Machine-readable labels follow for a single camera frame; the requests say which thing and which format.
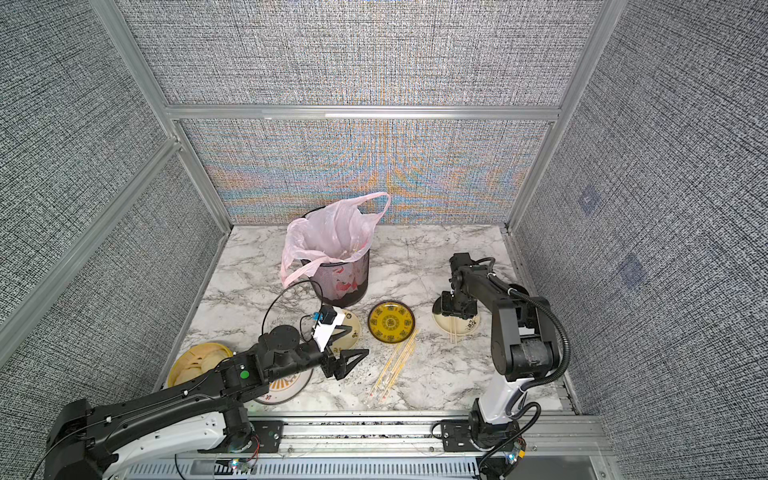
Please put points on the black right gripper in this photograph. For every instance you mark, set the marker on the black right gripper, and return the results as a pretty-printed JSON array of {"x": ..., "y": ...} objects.
[{"x": 446, "y": 307}]

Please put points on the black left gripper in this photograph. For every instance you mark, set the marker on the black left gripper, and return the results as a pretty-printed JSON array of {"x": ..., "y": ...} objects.
[{"x": 339, "y": 368}]

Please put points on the pair of bare wooden chopsticks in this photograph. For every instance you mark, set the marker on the pair of bare wooden chopsticks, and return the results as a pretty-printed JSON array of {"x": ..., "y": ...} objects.
[{"x": 454, "y": 330}]

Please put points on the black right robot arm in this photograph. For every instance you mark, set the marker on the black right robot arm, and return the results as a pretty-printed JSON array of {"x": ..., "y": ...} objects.
[{"x": 529, "y": 344}]

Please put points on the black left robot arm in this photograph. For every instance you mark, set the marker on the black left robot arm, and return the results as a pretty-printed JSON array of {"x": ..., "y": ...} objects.
[{"x": 205, "y": 413}]

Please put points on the wrapped chopsticks pile on table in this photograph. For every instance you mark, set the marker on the wrapped chopsticks pile on table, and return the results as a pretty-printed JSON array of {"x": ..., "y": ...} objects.
[{"x": 393, "y": 368}]

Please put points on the cream small plate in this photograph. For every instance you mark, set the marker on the cream small plate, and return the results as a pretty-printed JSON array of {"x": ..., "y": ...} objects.
[{"x": 350, "y": 339}]

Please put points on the yellow patterned black plate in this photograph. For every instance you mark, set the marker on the yellow patterned black plate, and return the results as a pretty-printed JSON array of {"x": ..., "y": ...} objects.
[{"x": 391, "y": 322}]

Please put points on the black mesh trash bin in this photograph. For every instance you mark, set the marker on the black mesh trash bin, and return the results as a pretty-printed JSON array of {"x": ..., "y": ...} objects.
[{"x": 342, "y": 276}]

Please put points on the pink plastic trash bag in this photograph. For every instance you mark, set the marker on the pink plastic trash bag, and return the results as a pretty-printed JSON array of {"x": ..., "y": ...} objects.
[{"x": 292, "y": 268}]

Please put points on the steamed bun upper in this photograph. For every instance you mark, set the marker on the steamed bun upper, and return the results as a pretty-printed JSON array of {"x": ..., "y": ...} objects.
[{"x": 211, "y": 361}]

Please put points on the steamed bun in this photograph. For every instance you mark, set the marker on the steamed bun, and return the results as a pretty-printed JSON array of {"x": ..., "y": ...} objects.
[
  {"x": 187, "y": 375},
  {"x": 211, "y": 361}
]

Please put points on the yellow steamer basket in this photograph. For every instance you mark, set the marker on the yellow steamer basket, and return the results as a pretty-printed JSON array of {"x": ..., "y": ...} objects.
[{"x": 193, "y": 357}]

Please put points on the steamed bun lower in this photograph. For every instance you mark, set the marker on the steamed bun lower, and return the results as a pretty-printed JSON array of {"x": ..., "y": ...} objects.
[{"x": 187, "y": 375}]

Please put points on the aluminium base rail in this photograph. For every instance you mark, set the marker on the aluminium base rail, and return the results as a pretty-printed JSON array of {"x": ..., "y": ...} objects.
[{"x": 397, "y": 445}]

